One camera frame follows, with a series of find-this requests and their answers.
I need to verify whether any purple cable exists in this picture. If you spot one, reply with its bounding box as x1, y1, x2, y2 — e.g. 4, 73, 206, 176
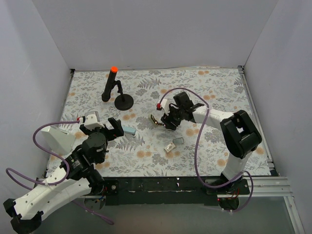
157, 87, 254, 213
6, 117, 115, 225

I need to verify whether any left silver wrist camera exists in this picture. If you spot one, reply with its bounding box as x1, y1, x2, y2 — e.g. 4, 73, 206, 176
83, 111, 102, 130

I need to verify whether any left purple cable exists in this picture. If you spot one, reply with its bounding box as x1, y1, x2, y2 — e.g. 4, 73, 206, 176
6, 117, 115, 225

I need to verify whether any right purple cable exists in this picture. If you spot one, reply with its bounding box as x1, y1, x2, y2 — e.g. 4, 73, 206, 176
157, 87, 254, 213

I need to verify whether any black microphone orange tip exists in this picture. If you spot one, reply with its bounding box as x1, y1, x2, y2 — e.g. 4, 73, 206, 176
101, 66, 118, 102

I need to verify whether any staple tray with staples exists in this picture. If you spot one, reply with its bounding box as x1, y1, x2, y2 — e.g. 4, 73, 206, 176
173, 137, 185, 145

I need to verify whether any beige green stapler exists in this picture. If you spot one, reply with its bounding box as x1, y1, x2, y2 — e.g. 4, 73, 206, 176
149, 114, 165, 127

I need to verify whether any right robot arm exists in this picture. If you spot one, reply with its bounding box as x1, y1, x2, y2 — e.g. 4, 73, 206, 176
156, 89, 262, 194

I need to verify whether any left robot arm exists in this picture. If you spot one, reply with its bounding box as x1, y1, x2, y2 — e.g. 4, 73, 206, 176
3, 114, 124, 234

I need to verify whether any black base frame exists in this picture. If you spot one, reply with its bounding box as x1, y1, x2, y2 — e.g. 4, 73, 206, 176
82, 170, 252, 212

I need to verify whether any white staple box sleeve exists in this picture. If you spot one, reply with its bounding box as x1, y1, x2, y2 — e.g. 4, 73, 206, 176
164, 142, 176, 153

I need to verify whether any white angled bracket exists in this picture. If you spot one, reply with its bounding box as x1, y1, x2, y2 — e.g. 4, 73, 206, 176
40, 126, 76, 155

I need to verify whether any black microphone desk stand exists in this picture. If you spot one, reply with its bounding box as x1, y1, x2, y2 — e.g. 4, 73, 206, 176
114, 80, 134, 111

